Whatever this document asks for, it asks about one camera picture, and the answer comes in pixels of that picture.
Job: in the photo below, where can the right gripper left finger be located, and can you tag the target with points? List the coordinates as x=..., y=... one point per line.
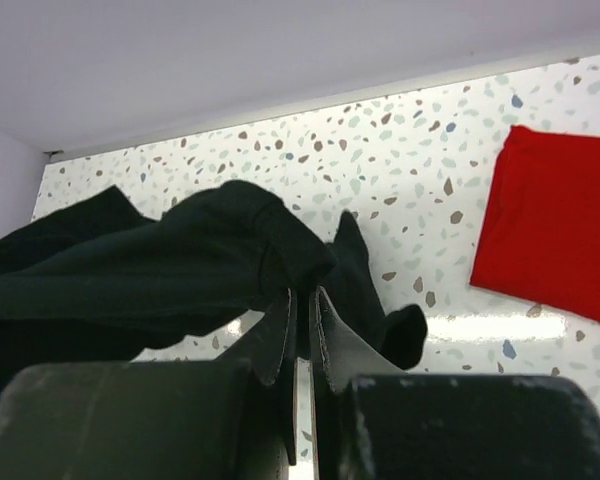
x=251, y=405

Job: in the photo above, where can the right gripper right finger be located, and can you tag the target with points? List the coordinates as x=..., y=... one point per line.
x=355, y=405

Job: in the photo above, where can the black t-shirt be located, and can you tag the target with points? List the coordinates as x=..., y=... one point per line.
x=98, y=281

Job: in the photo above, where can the folded red t-shirt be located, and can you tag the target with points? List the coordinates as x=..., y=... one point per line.
x=540, y=239

